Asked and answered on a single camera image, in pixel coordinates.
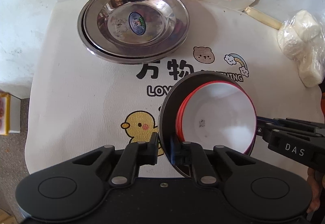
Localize person's right hand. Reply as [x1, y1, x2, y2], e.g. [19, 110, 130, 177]
[306, 168, 325, 215]

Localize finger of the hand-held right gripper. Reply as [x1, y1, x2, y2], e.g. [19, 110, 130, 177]
[256, 116, 325, 130]
[255, 124, 325, 138]

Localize white printed cloth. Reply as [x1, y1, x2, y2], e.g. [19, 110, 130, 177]
[25, 0, 322, 181]

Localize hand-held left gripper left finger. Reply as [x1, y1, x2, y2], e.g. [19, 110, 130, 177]
[72, 132, 159, 187]

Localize deep steel bowl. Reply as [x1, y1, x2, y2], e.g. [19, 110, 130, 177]
[158, 71, 257, 179]

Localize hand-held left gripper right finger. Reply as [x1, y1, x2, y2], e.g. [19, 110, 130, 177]
[171, 135, 256, 186]

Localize white and yellow box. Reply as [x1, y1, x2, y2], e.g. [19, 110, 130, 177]
[0, 92, 22, 136]

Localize steel plate with blue sticker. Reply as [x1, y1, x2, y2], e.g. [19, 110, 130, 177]
[84, 0, 190, 58]

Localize plastic bag of white buns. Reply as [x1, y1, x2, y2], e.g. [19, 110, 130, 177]
[277, 10, 325, 87]

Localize cream rolled paper tube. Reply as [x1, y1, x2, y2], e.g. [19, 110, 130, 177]
[244, 6, 282, 29]

